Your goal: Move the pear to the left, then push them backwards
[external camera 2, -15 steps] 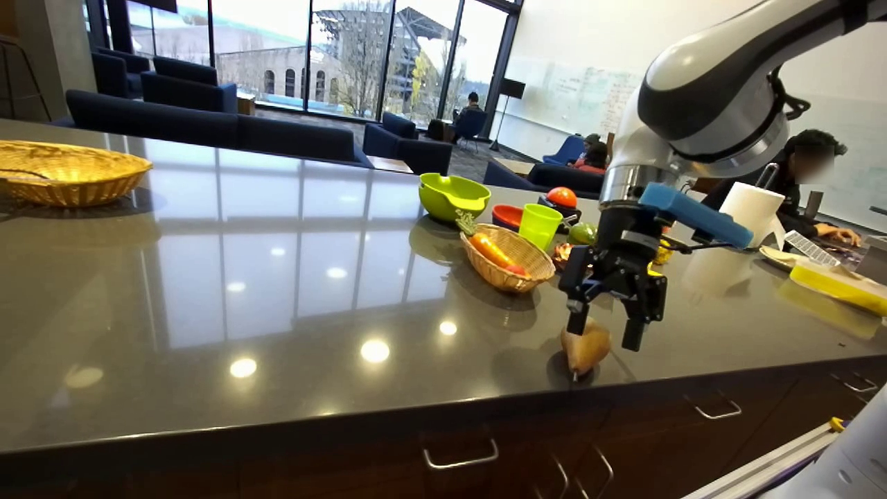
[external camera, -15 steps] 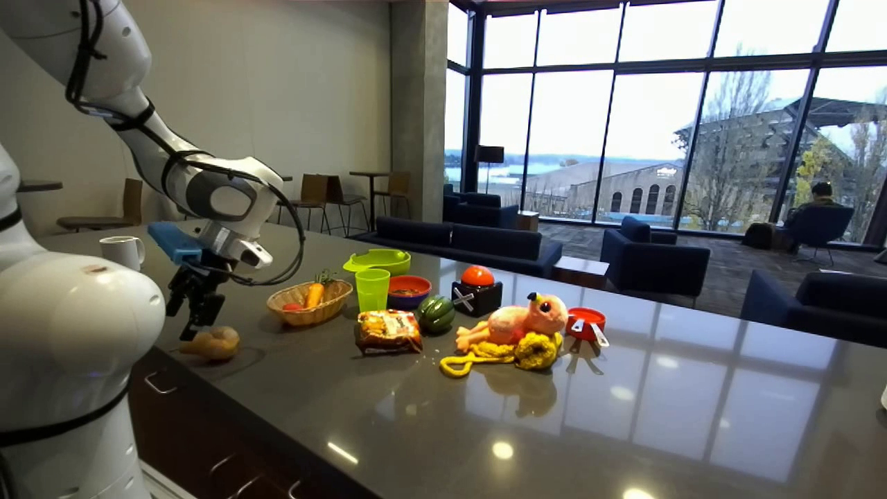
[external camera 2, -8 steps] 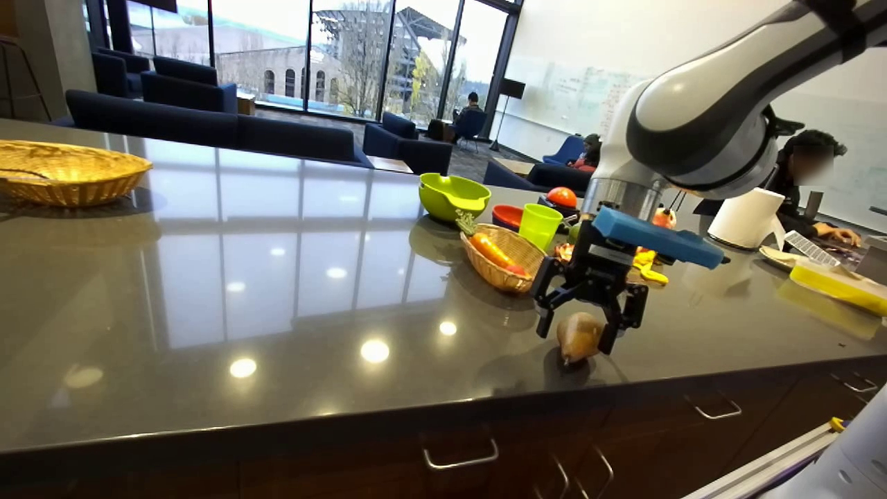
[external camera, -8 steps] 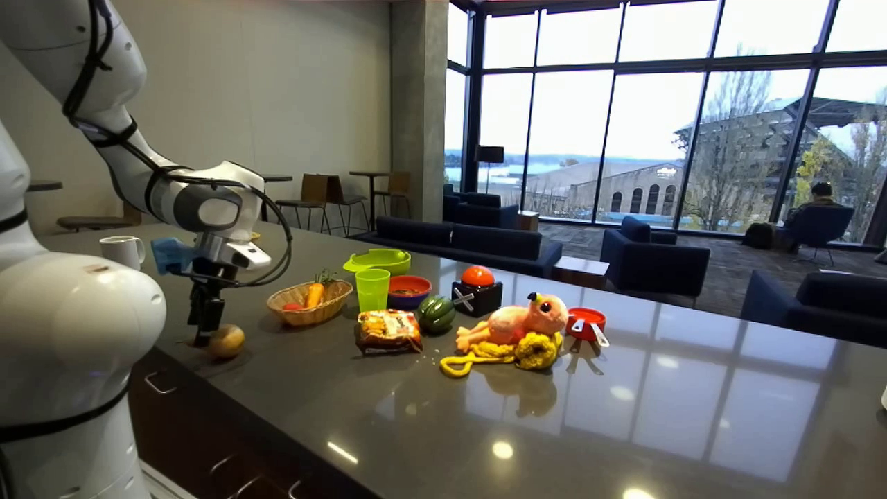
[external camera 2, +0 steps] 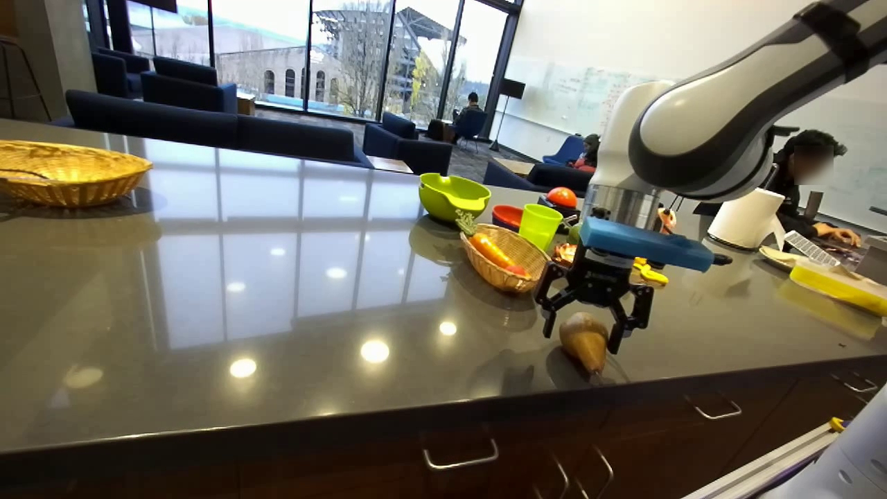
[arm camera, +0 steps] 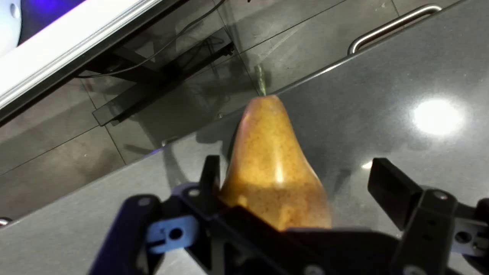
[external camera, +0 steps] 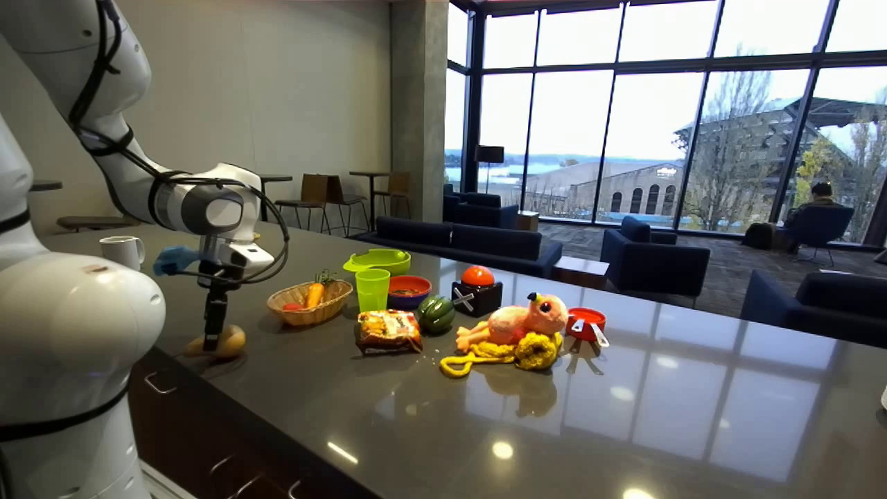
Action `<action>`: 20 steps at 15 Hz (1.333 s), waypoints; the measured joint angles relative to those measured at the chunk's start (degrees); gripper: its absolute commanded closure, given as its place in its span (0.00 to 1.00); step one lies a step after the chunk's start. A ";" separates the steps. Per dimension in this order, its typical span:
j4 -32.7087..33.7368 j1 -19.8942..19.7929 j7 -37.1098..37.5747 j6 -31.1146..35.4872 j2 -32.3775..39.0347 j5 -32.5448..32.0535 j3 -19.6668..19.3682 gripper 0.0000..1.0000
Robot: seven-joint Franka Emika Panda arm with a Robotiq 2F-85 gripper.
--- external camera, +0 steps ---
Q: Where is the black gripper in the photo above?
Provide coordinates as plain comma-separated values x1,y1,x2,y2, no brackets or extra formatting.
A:
195,247,253,355

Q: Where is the yellow-brown toy pear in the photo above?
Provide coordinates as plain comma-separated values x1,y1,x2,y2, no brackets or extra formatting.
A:
185,321,250,364

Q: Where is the oval wicker basket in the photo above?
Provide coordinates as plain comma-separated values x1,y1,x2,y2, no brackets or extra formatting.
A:
264,274,355,330

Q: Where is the orange toy carrot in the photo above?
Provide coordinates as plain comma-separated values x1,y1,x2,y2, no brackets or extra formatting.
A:
303,274,341,312

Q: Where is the dark wood drawer cabinet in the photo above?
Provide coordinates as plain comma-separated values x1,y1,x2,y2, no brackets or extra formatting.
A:
125,344,383,499

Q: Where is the white mug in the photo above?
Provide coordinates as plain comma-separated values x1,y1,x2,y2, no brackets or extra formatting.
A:
97,233,147,274

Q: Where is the round cafe table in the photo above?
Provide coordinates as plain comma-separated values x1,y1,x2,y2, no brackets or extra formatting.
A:
347,169,401,233
257,173,294,223

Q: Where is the green plastic cup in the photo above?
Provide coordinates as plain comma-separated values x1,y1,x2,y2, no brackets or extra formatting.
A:
351,266,394,313

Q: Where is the green plastic bowl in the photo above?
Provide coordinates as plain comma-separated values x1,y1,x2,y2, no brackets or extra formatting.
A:
341,247,412,277

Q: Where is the toy sandwich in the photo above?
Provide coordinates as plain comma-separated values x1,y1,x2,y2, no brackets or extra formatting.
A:
351,309,425,359

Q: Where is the red plastic bowl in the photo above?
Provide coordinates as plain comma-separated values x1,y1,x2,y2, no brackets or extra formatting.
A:
384,273,434,312

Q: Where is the green toy watermelon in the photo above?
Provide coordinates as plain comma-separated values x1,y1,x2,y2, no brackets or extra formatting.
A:
416,295,458,338

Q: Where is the black box with white marks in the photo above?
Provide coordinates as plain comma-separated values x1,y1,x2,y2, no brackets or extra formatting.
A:
448,277,504,319

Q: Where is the orange toy fruit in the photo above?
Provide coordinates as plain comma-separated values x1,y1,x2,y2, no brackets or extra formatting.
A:
458,265,498,295

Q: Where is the long dark blue sofa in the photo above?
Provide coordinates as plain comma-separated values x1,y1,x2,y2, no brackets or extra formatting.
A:
371,217,565,277

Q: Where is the yellow toy banana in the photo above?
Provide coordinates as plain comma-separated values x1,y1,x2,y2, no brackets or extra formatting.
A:
459,337,520,366

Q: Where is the dark blue sofa by window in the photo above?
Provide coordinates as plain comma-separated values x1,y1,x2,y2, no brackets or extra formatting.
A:
440,188,520,231

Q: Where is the toy peach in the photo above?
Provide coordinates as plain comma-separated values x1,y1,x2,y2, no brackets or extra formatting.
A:
486,302,533,348

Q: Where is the low dark coffee table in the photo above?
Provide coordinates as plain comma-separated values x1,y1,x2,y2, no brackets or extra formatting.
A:
551,252,613,292

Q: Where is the red cup with white tag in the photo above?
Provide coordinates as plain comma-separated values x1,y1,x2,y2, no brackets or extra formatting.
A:
565,305,610,355

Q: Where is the dark blue armchair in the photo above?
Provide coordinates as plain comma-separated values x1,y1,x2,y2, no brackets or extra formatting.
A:
599,215,711,299

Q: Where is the dark armchair by window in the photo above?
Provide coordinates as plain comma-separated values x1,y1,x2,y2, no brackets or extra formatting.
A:
784,204,857,249

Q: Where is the dark blue lounge sofa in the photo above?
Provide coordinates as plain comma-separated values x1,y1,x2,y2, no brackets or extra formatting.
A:
736,266,887,349

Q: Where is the distant seated person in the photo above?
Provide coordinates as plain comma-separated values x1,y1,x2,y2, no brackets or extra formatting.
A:
804,180,840,215

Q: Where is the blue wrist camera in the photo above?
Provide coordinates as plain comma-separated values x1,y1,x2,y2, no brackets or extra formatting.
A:
149,245,204,277

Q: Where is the yellow toy ring slice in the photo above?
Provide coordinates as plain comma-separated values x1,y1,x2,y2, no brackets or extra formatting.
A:
434,352,473,381

